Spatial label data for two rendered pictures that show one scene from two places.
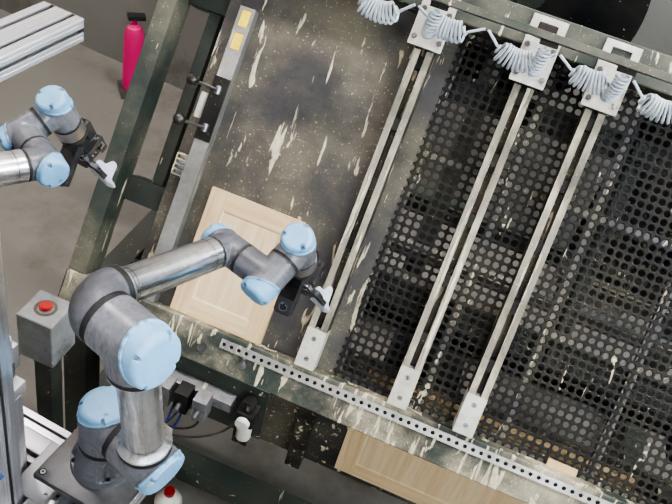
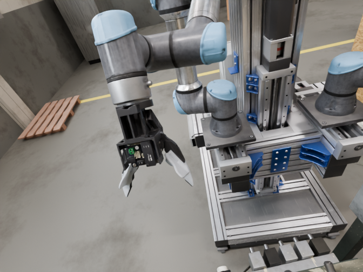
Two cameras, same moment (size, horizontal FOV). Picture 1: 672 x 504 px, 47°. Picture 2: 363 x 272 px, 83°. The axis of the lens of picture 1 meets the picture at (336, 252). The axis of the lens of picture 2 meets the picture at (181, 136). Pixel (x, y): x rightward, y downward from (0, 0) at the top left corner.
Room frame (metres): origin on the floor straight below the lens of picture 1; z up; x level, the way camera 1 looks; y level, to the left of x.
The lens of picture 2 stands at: (1.74, 0.10, 1.69)
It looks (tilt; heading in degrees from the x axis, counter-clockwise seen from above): 40 degrees down; 173
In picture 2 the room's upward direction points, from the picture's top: 16 degrees counter-clockwise
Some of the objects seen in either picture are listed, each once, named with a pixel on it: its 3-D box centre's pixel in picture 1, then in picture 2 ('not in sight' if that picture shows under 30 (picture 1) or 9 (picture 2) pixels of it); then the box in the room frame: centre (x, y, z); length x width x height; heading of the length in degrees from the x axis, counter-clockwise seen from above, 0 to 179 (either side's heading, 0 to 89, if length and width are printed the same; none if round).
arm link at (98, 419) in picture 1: (106, 420); (220, 97); (1.02, 0.39, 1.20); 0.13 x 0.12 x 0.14; 62
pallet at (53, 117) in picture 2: not in sight; (53, 116); (-1.92, -1.59, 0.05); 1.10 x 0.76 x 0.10; 165
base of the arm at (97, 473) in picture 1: (103, 448); (224, 119); (1.03, 0.40, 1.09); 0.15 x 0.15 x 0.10
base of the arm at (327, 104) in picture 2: not in sight; (337, 96); (1.16, 0.88, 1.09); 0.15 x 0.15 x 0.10
